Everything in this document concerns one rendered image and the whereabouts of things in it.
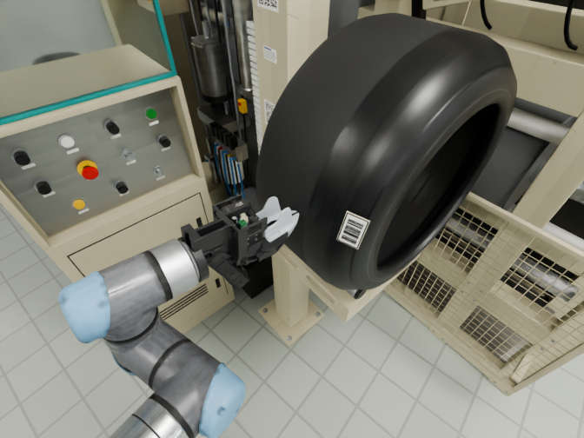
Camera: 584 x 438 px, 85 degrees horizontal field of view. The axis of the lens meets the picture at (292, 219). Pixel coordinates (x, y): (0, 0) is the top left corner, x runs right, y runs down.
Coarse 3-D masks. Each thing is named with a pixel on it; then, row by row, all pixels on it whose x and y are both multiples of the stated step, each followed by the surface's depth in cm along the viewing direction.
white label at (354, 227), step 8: (352, 216) 51; (360, 216) 50; (344, 224) 52; (352, 224) 51; (360, 224) 51; (344, 232) 53; (352, 232) 52; (360, 232) 51; (344, 240) 53; (352, 240) 53; (360, 240) 52
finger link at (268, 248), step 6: (288, 234) 54; (264, 240) 52; (276, 240) 52; (282, 240) 53; (264, 246) 51; (270, 246) 51; (276, 246) 51; (264, 252) 50; (270, 252) 51; (258, 258) 50
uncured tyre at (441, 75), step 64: (320, 64) 55; (384, 64) 50; (448, 64) 47; (320, 128) 52; (384, 128) 47; (448, 128) 49; (256, 192) 69; (320, 192) 53; (384, 192) 49; (448, 192) 92; (320, 256) 60; (384, 256) 92
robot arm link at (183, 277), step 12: (156, 252) 42; (168, 252) 42; (180, 252) 42; (168, 264) 41; (180, 264) 41; (192, 264) 42; (168, 276) 40; (180, 276) 41; (192, 276) 43; (180, 288) 42; (192, 288) 45
